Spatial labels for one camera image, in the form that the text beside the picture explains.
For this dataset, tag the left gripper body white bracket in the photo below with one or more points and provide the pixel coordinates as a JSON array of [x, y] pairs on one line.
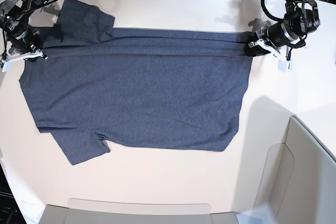
[[274, 38]]

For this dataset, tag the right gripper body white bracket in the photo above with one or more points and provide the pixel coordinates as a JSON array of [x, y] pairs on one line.
[[17, 57]]

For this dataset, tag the dark blue t-shirt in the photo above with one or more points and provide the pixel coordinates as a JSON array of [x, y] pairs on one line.
[[149, 88]]

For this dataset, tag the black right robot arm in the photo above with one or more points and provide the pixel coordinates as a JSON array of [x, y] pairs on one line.
[[21, 41]]

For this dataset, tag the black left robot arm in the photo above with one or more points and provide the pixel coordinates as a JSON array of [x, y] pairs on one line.
[[302, 18]]

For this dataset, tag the grey right side partition panel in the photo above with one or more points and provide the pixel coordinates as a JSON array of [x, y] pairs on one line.
[[310, 196]]

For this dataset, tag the grey partition panel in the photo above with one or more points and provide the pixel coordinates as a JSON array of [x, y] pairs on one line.
[[310, 196], [56, 214]]

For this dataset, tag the grey front partition panel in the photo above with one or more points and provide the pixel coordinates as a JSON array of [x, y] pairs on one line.
[[56, 214]]

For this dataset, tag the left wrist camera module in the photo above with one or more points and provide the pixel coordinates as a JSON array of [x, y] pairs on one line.
[[284, 65]]

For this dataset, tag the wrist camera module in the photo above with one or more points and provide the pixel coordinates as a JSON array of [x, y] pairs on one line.
[[5, 65], [284, 65]]

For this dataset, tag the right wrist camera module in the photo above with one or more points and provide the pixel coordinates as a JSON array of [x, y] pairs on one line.
[[5, 65]]

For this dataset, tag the clear acrylic right panel bracket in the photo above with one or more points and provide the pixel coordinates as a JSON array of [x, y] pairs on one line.
[[275, 179]]

